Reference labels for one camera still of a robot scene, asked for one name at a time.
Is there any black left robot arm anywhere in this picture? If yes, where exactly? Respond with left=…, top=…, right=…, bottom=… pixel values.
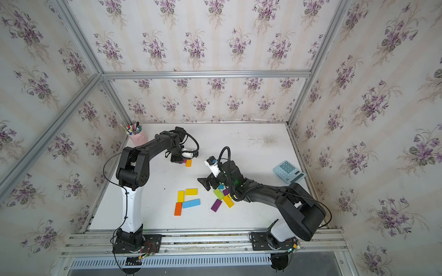
left=116, top=127, right=188, bottom=233

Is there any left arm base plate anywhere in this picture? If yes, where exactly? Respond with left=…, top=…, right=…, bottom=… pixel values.
left=112, top=235, right=163, bottom=254

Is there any pink metal pen bucket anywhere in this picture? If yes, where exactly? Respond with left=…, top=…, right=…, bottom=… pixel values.
left=129, top=131, right=149, bottom=147

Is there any purple wooden block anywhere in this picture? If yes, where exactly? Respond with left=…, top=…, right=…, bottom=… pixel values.
left=211, top=199, right=222, bottom=212

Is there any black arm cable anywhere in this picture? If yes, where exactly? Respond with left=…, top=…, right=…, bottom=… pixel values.
left=216, top=146, right=232, bottom=173
left=179, top=129, right=200, bottom=159

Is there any orange wooden block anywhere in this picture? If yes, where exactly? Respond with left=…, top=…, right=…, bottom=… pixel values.
left=174, top=202, right=183, bottom=216

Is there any light blue wooden block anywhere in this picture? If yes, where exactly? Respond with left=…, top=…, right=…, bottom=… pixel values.
left=182, top=198, right=201, bottom=209

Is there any yellow block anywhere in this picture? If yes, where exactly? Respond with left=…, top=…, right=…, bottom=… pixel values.
left=185, top=189, right=198, bottom=196
left=177, top=190, right=185, bottom=203

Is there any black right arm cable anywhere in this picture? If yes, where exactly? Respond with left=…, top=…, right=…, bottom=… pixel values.
left=216, top=146, right=232, bottom=173

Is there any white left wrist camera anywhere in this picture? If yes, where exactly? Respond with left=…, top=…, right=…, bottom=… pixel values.
left=181, top=149, right=199, bottom=159

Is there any yellow block flat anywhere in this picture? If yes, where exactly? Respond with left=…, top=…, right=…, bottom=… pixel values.
left=185, top=189, right=198, bottom=196

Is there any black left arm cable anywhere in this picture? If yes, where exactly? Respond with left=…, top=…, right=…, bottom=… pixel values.
left=179, top=129, right=200, bottom=159

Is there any yellow block near right arm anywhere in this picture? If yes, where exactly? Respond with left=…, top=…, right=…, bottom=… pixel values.
left=223, top=194, right=234, bottom=208

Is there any light blue calculator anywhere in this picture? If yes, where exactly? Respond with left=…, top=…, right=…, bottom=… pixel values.
left=273, top=161, right=305, bottom=185

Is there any green wooden block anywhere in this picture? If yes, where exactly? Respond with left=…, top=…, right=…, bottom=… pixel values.
left=214, top=189, right=224, bottom=200

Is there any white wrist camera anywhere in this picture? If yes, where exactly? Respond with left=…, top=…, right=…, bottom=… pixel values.
left=204, top=156, right=221, bottom=178
left=181, top=149, right=199, bottom=159

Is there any aluminium front rail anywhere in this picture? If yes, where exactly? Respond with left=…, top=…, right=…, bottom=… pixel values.
left=61, top=228, right=349, bottom=257

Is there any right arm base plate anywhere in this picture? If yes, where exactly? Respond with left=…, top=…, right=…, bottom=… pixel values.
left=249, top=232, right=299, bottom=251

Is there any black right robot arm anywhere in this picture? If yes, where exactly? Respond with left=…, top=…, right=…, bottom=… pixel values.
left=198, top=156, right=326, bottom=242

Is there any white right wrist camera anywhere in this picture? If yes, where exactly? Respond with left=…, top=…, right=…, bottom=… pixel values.
left=204, top=156, right=221, bottom=178

